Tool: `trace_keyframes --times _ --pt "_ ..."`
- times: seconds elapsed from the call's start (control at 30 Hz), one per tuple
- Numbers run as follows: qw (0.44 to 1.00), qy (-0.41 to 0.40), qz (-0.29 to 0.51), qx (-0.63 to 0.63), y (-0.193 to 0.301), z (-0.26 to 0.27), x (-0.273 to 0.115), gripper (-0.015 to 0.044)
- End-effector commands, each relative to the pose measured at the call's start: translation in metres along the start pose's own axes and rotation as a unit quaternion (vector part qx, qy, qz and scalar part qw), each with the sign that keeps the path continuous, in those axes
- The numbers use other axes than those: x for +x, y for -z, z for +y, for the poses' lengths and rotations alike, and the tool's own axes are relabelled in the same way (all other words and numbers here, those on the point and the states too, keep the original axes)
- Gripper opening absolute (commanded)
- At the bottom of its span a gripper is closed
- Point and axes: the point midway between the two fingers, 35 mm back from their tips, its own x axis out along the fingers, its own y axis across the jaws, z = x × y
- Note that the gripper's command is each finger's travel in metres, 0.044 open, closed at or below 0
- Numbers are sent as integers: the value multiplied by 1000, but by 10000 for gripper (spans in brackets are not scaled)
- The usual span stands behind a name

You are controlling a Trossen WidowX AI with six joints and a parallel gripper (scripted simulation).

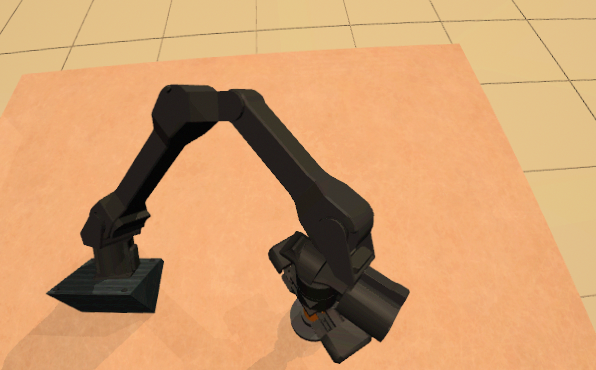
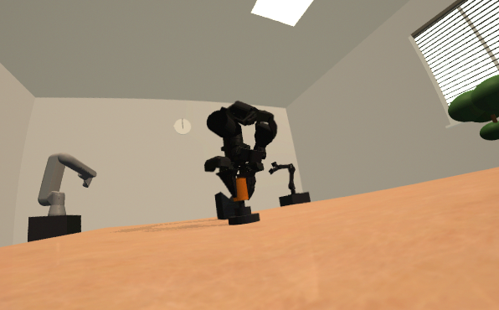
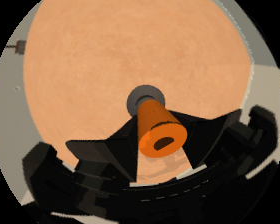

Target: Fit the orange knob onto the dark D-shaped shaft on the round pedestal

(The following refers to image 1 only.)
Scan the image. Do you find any orange knob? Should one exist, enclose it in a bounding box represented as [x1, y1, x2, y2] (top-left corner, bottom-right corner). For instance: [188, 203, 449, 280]
[304, 309, 318, 322]

